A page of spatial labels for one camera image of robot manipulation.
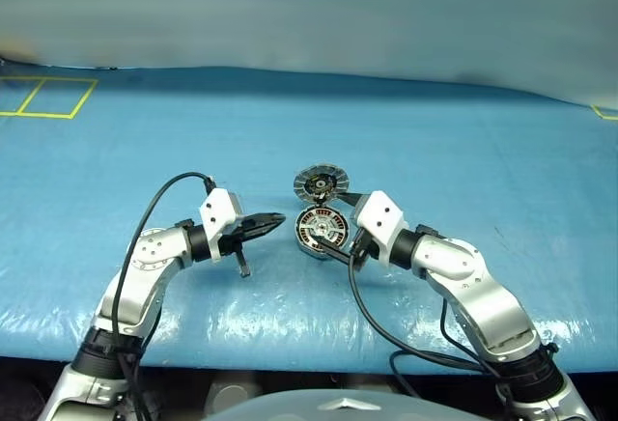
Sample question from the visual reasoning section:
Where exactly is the motor housing with copper windings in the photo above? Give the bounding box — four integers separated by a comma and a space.
293, 206, 350, 259

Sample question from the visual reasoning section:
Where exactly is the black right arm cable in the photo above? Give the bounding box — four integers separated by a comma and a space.
347, 227, 513, 421

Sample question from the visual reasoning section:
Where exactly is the grey round disc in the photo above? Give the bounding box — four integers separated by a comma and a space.
207, 381, 252, 415

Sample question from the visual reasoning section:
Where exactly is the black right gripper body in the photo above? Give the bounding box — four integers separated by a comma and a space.
348, 206, 376, 270

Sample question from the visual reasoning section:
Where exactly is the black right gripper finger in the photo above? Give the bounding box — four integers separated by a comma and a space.
332, 190, 372, 208
316, 239, 360, 268

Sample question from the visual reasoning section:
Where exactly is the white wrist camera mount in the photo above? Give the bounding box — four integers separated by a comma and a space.
198, 187, 245, 264
355, 189, 410, 267

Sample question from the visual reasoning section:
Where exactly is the silver spoked rotor black rim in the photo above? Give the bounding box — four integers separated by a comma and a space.
297, 210, 347, 248

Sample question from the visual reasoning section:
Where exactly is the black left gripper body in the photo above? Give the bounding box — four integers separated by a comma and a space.
219, 220, 253, 281

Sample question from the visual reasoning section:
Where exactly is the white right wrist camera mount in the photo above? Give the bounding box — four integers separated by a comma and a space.
355, 189, 410, 267

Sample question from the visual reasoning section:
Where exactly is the grey robot torso with emblem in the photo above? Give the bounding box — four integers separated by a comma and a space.
200, 389, 438, 421

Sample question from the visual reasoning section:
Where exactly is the blue plastic table cover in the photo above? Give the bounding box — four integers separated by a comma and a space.
0, 64, 618, 377

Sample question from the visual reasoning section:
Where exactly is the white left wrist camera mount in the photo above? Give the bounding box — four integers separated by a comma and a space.
198, 187, 245, 264

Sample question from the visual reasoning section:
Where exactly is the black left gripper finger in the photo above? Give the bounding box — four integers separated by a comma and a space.
239, 220, 284, 244
239, 211, 288, 231

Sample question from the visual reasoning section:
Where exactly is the round finned motor housing lid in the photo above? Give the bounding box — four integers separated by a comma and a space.
293, 162, 350, 203

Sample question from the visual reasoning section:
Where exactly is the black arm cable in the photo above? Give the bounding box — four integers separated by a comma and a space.
347, 227, 513, 421
109, 172, 216, 421

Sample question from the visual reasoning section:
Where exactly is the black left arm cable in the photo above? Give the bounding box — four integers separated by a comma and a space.
109, 172, 216, 421

